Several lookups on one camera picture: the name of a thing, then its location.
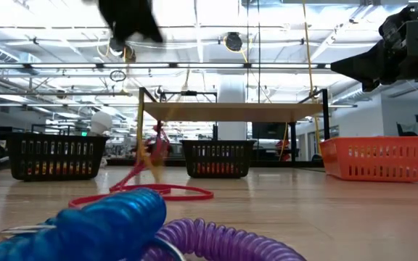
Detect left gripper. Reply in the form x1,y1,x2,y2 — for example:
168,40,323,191
98,0,165,44

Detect blue coil wristband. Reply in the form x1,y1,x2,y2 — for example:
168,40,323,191
0,188,168,261

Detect purple coil wristband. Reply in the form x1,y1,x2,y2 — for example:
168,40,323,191
142,217,306,261

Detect wooden desk shelf riser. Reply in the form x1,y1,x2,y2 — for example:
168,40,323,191
135,86,332,168

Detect orange plastic basket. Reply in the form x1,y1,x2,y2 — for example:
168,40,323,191
319,136,418,183

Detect white bulb table lamp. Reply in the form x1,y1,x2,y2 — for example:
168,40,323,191
89,111,114,138

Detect dark monitor screen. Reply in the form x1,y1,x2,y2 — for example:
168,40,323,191
251,122,289,141

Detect black plastic basket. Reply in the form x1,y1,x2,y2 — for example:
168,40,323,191
179,140,257,178
5,132,110,182

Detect ceiling cable reel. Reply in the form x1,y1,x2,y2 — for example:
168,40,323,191
108,36,137,62
225,32,244,52

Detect silver ventilation duct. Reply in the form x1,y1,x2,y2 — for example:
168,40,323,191
334,81,406,104

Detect yellow hanging cable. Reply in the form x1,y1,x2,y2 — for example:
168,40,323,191
301,0,321,153

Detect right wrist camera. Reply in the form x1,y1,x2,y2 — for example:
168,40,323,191
378,5,418,55

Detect black hanging cable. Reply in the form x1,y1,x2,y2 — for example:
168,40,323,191
256,0,262,104
245,0,250,104

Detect black metal rig frame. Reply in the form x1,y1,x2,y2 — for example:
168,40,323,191
103,157,319,168

